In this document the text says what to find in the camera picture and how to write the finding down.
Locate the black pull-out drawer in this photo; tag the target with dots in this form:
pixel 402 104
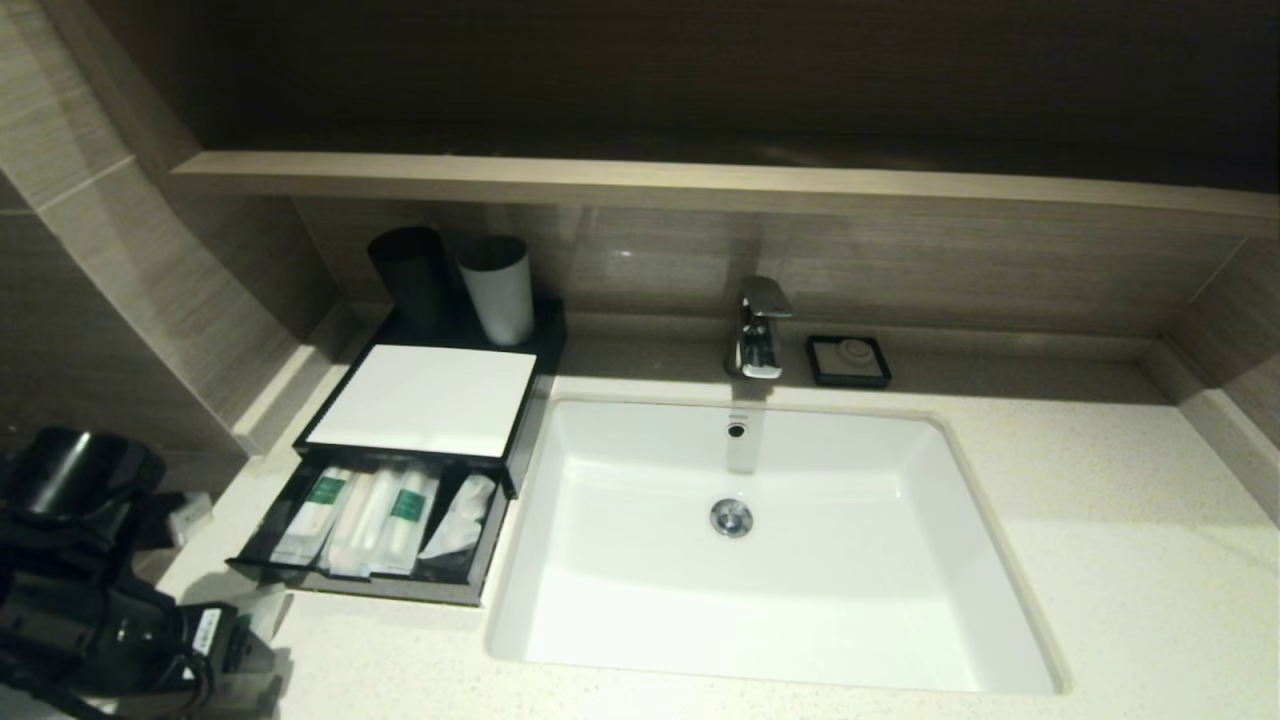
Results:
pixel 460 585

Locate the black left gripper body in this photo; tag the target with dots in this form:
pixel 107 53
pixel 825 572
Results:
pixel 225 645

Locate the white ceramic sink basin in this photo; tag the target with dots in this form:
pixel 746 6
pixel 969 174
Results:
pixel 800 580

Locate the long packet with green label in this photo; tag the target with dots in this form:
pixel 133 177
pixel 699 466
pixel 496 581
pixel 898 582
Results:
pixel 408 520

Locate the chrome sink drain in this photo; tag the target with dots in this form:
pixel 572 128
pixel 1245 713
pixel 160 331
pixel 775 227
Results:
pixel 731 517

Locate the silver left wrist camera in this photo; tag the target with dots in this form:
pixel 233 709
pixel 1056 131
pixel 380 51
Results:
pixel 190 518

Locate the long clear toothbrush packet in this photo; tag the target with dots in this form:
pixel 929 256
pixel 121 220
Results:
pixel 375 520

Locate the black square soap dish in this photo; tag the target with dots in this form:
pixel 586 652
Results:
pixel 820 375

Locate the sachet with green label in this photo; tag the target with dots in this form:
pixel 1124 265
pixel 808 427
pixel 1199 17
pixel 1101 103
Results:
pixel 265 605

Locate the chrome faucet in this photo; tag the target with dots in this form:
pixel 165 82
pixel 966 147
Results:
pixel 757 335

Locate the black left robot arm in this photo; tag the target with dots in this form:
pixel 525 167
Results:
pixel 70 560

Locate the drawer packet with green label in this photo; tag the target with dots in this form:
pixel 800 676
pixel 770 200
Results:
pixel 318 500

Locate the small round soap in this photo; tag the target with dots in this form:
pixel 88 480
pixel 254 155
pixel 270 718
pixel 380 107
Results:
pixel 855 352

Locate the white cup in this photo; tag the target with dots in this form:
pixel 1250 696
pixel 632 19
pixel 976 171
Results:
pixel 498 295

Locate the wooden wall shelf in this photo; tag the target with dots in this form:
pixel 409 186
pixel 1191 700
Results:
pixel 700 185

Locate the black cup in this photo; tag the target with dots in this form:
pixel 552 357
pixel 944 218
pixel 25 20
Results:
pixel 408 280

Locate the black glossy storage box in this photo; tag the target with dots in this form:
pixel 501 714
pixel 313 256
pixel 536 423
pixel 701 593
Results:
pixel 535 400

